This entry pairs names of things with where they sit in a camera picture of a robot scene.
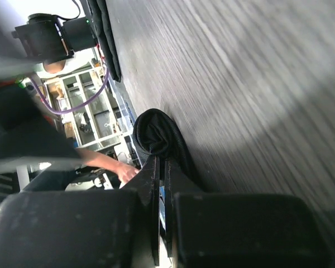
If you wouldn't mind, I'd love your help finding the black tie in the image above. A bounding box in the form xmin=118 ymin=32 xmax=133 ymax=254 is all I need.
xmin=132 ymin=108 xmax=207 ymax=190

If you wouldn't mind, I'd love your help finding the black placemat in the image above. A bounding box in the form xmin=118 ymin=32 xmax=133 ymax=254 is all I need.
xmin=87 ymin=0 xmax=122 ymax=82

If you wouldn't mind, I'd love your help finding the person's bare hand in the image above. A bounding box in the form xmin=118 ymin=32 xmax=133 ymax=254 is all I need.
xmin=114 ymin=163 xmax=139 ymax=184

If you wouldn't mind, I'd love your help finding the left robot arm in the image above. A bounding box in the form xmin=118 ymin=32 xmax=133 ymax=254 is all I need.
xmin=0 ymin=13 xmax=97 ymax=174

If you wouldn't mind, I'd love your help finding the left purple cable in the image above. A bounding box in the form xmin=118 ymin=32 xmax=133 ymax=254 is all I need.
xmin=30 ymin=66 xmax=110 ymax=115

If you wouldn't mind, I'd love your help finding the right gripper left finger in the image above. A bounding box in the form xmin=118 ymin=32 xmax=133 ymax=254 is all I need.
xmin=0 ymin=156 xmax=160 ymax=267

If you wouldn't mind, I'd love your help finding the person's bare forearm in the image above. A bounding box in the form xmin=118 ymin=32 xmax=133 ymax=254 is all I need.
xmin=76 ymin=149 xmax=123 ymax=173

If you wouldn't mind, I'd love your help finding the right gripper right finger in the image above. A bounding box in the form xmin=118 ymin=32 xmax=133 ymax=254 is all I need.
xmin=164 ymin=160 xmax=329 ymax=267

